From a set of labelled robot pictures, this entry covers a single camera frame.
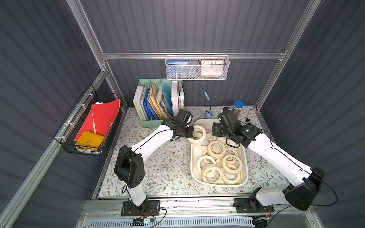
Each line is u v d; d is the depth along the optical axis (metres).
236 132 0.54
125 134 1.05
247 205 0.72
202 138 0.80
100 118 0.73
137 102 0.89
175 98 0.92
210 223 0.77
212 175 0.80
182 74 0.91
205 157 0.85
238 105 0.95
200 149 0.91
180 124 0.65
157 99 0.93
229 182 0.79
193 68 0.89
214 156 0.85
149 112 0.96
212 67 0.88
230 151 0.92
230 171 0.79
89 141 0.64
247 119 1.12
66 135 0.61
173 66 0.87
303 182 0.40
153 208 0.73
